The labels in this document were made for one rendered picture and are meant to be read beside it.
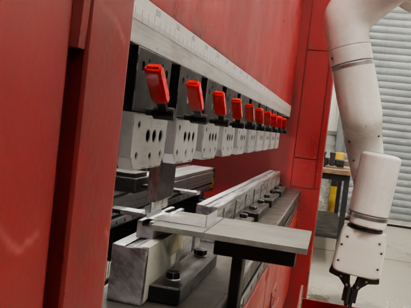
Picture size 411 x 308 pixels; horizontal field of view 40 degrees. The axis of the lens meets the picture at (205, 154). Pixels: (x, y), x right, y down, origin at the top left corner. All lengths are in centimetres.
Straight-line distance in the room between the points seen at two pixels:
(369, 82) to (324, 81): 195
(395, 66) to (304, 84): 557
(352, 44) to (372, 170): 26
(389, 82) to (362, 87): 744
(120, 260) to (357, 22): 68
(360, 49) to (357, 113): 13
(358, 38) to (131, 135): 63
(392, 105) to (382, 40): 96
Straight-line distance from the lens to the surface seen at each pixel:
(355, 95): 120
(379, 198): 121
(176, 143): 94
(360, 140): 128
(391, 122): 861
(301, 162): 315
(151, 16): 78
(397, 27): 876
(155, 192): 99
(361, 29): 122
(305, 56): 317
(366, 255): 124
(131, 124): 73
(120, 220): 151
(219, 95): 109
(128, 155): 74
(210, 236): 93
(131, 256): 93
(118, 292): 95
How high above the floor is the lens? 118
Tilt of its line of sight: 3 degrees down
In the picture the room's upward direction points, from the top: 6 degrees clockwise
